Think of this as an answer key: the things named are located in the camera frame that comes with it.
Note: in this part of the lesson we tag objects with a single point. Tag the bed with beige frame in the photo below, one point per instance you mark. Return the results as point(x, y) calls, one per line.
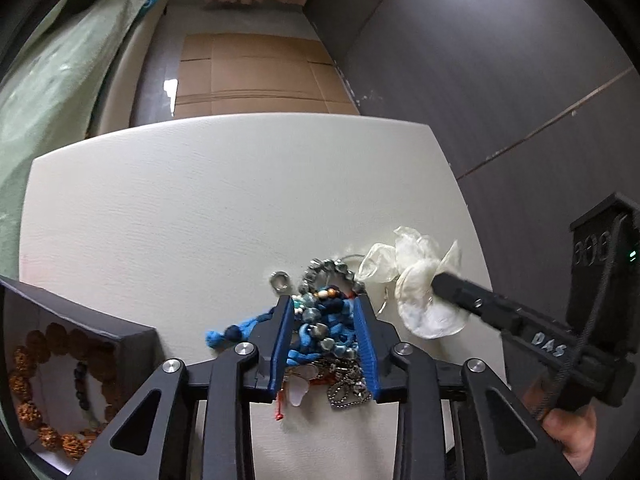
point(150, 60)

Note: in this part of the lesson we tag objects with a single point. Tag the flattened cardboard sheets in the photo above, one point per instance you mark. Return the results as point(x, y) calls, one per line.
point(250, 70)

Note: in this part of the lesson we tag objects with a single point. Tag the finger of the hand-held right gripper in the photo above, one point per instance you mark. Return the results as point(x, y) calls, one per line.
point(470, 300)

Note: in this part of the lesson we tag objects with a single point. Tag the black jewelry box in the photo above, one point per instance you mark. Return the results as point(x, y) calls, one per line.
point(75, 315)

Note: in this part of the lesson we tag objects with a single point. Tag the green bed sheet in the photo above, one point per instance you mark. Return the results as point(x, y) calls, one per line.
point(45, 85)

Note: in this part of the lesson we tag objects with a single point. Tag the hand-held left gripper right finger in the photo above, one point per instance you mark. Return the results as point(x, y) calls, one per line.
point(367, 350)

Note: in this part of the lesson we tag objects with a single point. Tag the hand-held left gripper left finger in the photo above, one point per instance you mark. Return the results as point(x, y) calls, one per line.
point(280, 345)

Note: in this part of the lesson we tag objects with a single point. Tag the white organza pouch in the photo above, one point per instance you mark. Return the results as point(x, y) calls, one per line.
point(417, 280)

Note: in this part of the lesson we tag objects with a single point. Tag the person's right hand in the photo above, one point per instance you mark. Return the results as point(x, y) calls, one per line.
point(575, 435)

